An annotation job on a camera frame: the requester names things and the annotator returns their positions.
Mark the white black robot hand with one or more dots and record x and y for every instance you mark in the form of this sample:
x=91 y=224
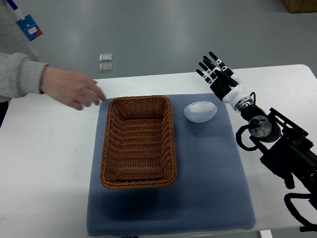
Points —
x=225 y=86

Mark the light blue egg toy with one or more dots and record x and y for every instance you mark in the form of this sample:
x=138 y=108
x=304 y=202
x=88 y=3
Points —
x=199 y=112

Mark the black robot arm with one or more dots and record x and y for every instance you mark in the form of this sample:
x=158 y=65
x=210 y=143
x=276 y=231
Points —
x=284 y=145

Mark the grey sweater forearm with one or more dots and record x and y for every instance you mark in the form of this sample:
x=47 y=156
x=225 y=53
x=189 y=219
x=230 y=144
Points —
x=20 y=71

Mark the brown wicker basket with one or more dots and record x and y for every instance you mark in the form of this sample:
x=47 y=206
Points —
x=139 y=144

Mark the person's bare hand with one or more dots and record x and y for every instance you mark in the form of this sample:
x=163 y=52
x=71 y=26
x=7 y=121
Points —
x=71 y=88

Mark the upper silver floor plate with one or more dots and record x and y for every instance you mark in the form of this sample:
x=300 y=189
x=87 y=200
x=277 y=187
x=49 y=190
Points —
x=105 y=57

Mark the silver floor plate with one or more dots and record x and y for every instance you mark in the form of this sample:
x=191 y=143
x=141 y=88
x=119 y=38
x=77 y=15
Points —
x=105 y=67
x=105 y=57

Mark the lower silver floor plate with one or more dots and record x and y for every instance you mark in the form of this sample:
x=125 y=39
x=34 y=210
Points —
x=105 y=67

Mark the blue padded mat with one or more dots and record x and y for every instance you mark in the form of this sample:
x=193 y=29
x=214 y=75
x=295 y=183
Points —
x=210 y=194

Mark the blue lanyard badge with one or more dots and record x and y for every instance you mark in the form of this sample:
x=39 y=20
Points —
x=26 y=23

